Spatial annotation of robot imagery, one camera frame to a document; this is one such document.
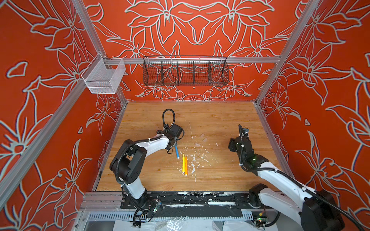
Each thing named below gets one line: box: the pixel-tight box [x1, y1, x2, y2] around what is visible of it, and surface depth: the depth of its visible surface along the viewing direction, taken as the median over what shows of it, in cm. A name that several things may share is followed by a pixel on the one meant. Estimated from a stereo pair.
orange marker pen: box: [184, 155, 189, 177], surface depth 86 cm
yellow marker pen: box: [182, 154, 185, 174], surface depth 87 cm
